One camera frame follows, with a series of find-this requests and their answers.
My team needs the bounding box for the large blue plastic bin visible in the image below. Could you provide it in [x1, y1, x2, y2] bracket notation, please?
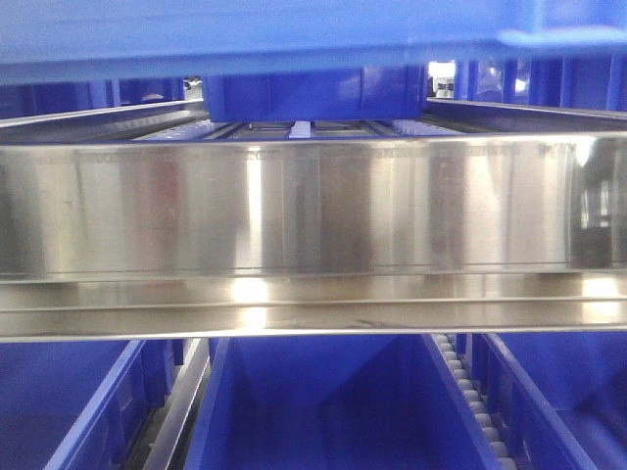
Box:
[1, 1, 626, 84]

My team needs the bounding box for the far blue bin on rack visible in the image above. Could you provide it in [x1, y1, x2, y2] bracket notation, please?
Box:
[203, 66, 427, 122]

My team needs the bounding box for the lower white roller track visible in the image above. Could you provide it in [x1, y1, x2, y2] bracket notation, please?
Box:
[431, 333, 517, 470]

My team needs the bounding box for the lower middle blue bin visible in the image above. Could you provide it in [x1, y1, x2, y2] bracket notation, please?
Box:
[185, 335, 500, 469]

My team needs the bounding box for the lower right blue bin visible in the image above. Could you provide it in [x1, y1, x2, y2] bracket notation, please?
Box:
[465, 332, 626, 469]

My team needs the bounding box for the lower left blue bin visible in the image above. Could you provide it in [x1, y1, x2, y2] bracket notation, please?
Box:
[1, 340, 185, 469]

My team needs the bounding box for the lower steel guide rail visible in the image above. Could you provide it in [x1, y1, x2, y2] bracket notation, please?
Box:
[125, 338, 210, 469]

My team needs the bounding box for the steel rack front rail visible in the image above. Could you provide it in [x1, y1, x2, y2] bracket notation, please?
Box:
[1, 132, 626, 341]

